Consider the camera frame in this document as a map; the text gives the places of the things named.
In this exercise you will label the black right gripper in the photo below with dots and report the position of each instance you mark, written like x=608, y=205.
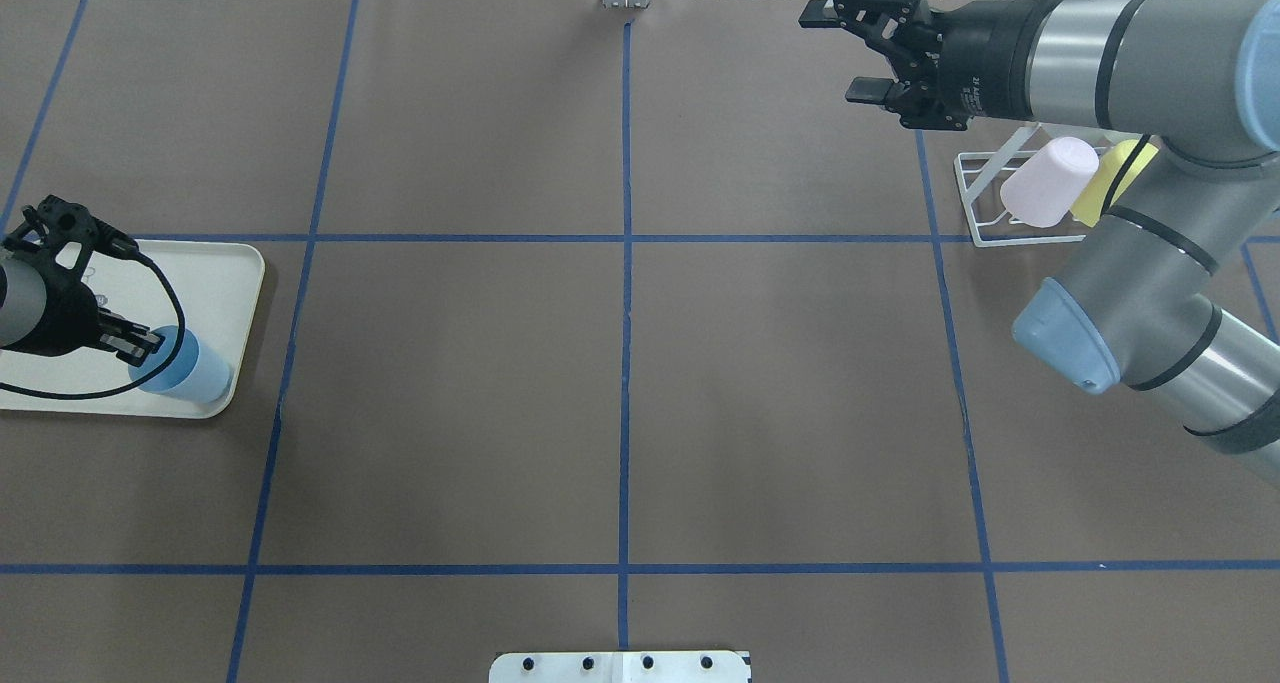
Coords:
x=985, y=56

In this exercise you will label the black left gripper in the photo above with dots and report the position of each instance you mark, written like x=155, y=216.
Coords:
x=62, y=315

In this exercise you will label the blue cup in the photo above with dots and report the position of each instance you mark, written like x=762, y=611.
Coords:
x=192, y=372

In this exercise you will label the pink cup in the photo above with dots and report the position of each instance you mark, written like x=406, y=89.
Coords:
x=1042, y=190

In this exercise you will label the yellow cup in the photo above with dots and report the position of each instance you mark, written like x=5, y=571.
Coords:
x=1087, y=207

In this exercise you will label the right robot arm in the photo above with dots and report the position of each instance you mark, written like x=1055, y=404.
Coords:
x=1128, y=307

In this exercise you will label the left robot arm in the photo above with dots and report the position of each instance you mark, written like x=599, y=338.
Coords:
x=10, y=314

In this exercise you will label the beige plastic tray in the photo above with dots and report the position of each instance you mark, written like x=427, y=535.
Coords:
x=218, y=287

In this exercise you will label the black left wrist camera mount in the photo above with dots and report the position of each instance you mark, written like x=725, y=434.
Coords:
x=58, y=238

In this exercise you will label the white wire cup rack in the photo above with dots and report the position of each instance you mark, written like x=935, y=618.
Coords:
x=980, y=176

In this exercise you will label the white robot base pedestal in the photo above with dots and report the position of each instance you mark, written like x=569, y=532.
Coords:
x=623, y=666

